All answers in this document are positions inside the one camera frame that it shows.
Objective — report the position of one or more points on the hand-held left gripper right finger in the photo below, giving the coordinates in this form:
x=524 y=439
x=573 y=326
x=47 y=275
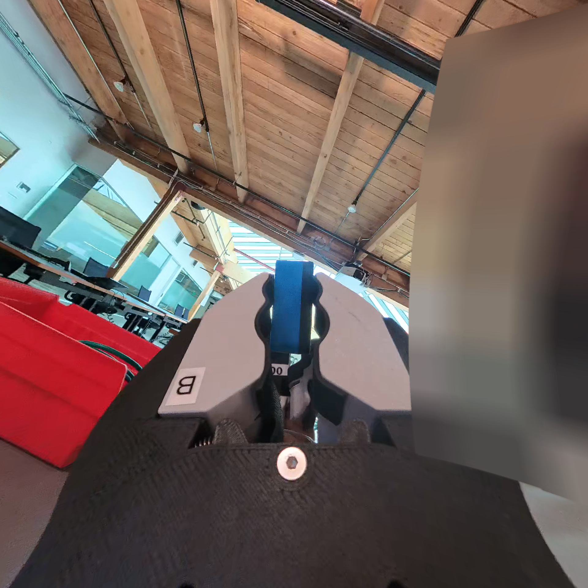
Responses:
x=363 y=358

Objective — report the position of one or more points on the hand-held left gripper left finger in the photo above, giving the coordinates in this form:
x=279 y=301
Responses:
x=220 y=349

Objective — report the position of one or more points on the blue block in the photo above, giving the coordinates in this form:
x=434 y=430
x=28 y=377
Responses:
x=287 y=307

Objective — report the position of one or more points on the red plastic bin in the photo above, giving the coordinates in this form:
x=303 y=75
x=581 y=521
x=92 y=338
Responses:
x=50 y=376

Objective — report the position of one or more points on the long wooden office desk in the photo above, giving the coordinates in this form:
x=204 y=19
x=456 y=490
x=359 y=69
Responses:
x=55 y=271

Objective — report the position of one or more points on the black computer monitor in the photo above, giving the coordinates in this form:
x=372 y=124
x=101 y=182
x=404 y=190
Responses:
x=17 y=227

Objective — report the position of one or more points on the white ceiling-mounted camera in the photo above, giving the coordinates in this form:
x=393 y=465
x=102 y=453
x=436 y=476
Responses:
x=351 y=273

